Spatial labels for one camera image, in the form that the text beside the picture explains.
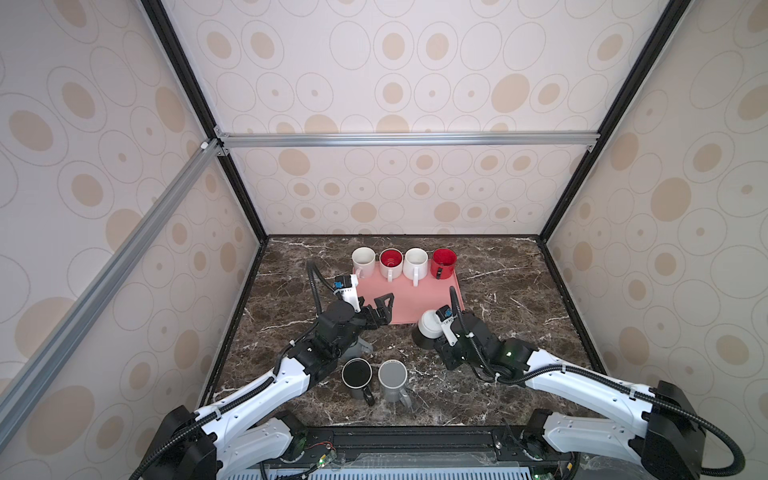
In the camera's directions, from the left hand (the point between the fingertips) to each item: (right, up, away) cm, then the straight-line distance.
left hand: (388, 295), depth 76 cm
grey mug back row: (-8, -17, +12) cm, 22 cm away
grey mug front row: (+1, -20, -1) cm, 21 cm away
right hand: (+14, -14, +6) cm, 20 cm away
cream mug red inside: (+1, +8, +33) cm, 34 cm away
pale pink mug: (-9, +9, +25) cm, 28 cm away
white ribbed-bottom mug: (+9, +7, +26) cm, 29 cm away
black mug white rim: (-8, -20, +1) cm, 22 cm away
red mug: (+19, +8, +33) cm, 39 cm away
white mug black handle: (+10, -9, +1) cm, 14 cm away
